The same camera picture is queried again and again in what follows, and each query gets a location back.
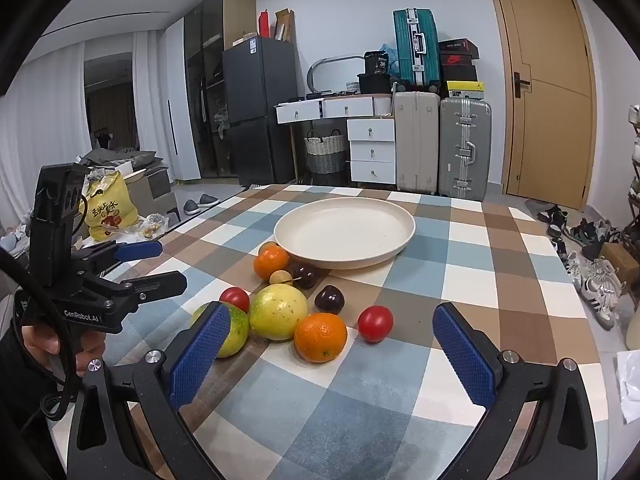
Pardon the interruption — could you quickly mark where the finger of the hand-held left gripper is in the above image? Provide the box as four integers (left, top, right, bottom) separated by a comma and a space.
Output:
75, 240, 164, 278
82, 270, 189, 313

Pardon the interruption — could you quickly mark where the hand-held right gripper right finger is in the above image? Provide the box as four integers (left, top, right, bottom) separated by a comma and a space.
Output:
432, 303, 606, 480

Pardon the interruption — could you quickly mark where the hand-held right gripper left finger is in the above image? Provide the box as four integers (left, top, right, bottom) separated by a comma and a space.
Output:
67, 301, 232, 480

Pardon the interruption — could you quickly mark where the green passion fruit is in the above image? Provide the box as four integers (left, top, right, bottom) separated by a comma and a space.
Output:
191, 302, 250, 359

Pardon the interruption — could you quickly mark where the red tomato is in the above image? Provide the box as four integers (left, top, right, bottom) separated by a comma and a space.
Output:
357, 305, 394, 343
220, 287, 251, 313

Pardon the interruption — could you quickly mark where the large yellow passion fruit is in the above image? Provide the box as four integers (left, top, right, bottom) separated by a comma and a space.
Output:
248, 283, 309, 342

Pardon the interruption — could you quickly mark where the orange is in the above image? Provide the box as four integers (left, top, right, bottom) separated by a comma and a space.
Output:
253, 246, 291, 282
293, 312, 348, 364

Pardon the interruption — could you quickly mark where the cream round plate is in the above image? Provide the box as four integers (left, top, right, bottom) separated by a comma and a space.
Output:
273, 197, 416, 271

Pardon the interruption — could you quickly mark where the person's left forearm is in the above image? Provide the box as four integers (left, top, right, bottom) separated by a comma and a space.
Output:
0, 330, 68, 480

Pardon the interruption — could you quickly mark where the person's left hand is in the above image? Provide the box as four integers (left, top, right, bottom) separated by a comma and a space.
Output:
20, 326, 107, 379

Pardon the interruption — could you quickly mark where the clear snack bag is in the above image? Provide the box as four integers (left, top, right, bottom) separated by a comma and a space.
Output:
127, 214, 168, 238

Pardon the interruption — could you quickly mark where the yellow plastic bag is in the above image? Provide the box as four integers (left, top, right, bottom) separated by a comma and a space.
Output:
82, 171, 138, 241

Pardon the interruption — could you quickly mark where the beige low cabinet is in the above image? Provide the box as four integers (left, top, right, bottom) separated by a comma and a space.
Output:
125, 167, 178, 216

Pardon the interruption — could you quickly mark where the grey cushion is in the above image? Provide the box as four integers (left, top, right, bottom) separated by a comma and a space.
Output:
82, 147, 156, 168

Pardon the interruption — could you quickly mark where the checkered tablecloth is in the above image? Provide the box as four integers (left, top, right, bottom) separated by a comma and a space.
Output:
50, 183, 611, 480

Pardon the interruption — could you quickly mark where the white curtain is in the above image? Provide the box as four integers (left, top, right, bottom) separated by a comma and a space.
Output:
0, 42, 86, 233
132, 30, 171, 153

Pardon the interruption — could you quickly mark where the dark purple plum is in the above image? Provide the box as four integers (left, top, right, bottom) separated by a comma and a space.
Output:
291, 263, 319, 290
314, 285, 345, 313

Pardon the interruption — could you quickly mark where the pile of shoes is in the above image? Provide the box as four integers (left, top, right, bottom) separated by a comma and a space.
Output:
525, 200, 631, 331

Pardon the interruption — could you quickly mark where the white plastic sheet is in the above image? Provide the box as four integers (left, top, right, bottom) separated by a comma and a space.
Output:
615, 350, 640, 426

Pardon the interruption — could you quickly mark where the glass door wardrobe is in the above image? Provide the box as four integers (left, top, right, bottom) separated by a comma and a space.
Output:
160, 0, 257, 181

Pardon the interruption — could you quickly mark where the dark grey refrigerator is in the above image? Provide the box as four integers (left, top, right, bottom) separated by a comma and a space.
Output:
221, 36, 301, 187

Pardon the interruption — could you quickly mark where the brown cardboard box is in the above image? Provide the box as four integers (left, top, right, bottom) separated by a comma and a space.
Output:
600, 242, 640, 281

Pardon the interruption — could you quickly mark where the woven laundry basket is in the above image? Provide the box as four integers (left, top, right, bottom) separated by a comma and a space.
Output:
304, 130, 347, 175

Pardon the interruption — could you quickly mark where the silver suitcase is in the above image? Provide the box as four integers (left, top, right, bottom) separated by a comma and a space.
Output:
439, 97, 492, 201

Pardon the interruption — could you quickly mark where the beige suitcase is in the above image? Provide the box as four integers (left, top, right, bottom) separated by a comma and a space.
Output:
392, 91, 442, 195

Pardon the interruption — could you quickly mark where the white dressing table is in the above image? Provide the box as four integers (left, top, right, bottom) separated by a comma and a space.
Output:
275, 94, 396, 181

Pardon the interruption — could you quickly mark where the oval mirror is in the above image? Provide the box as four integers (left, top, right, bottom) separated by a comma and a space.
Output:
306, 55, 371, 98

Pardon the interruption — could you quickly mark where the wooden door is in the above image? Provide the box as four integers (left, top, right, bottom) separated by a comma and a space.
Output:
482, 0, 598, 211

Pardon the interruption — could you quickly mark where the open cardboard box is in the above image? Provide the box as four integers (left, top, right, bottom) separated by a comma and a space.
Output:
274, 8, 296, 42

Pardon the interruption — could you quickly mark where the yellow and black shoe box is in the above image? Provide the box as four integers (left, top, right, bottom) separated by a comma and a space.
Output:
446, 81, 485, 100

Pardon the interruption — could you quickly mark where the black storage box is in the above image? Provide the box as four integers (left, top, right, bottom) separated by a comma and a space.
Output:
357, 73, 393, 95

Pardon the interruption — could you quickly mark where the black paper bag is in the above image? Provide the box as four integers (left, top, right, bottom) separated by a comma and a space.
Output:
364, 51, 392, 76

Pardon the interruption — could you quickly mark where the blue plastic bag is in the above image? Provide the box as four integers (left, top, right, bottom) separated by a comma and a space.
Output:
380, 42, 399, 78

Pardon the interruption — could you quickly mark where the teal suitcase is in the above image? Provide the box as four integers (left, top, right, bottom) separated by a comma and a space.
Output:
392, 8, 442, 93

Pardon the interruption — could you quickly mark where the black cable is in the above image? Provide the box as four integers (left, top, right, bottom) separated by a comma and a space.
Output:
0, 247, 83, 421

